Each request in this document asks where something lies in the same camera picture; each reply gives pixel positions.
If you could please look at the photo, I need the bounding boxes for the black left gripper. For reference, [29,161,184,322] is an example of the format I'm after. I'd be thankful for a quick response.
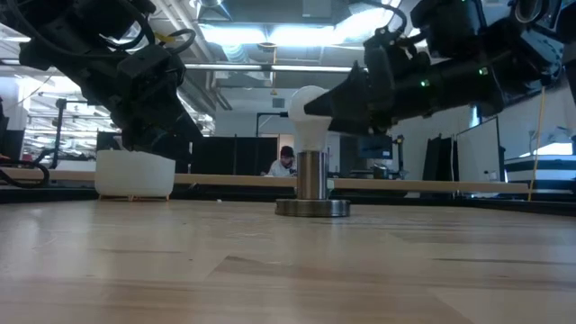
[80,67,203,158]

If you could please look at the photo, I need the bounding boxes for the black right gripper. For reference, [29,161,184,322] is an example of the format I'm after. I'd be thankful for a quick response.
[303,29,433,135]

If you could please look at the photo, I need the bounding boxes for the white lightbulb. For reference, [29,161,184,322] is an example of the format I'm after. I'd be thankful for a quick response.
[287,85,334,153]

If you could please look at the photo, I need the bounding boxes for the brushed metal lamp socket base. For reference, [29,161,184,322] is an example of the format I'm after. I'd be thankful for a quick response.
[274,150,351,219]

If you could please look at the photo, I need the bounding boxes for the white ribbed bowl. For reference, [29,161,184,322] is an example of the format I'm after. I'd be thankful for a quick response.
[94,149,176,199]

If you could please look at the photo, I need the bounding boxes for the black computer monitor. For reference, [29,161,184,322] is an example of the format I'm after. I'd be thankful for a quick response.
[358,134,393,160]

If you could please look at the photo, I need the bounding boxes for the long ceiling light bar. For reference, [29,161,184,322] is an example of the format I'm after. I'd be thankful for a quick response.
[184,63,355,74]

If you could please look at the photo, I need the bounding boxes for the black partition panels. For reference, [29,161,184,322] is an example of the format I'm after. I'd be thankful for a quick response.
[95,131,279,176]

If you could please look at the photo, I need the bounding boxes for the black tripod stand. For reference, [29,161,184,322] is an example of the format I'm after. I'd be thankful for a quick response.
[49,98,68,170]

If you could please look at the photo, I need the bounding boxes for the seated person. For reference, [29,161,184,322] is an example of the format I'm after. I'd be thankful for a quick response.
[263,145,298,177]

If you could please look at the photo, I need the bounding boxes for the long wooden workbench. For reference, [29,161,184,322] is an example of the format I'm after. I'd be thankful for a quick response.
[0,166,530,194]

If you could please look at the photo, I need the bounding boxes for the white board on stand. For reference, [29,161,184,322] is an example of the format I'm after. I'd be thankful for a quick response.
[456,116,505,184]

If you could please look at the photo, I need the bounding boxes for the black white striped table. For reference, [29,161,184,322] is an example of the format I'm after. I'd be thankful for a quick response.
[503,155,576,193]

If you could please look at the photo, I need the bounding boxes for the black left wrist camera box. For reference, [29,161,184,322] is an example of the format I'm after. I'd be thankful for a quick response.
[117,43,186,89]

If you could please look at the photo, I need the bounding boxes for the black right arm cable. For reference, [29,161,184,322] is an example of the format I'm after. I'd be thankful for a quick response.
[359,0,409,35]

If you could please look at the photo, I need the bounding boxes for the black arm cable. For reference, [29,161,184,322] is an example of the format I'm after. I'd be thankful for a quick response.
[359,0,409,35]
[166,28,198,55]

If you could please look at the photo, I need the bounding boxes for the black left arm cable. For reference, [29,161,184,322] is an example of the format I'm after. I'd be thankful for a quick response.
[166,28,198,55]

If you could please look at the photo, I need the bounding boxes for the thick black floor cable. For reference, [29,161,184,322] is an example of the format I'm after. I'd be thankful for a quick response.
[0,159,50,188]

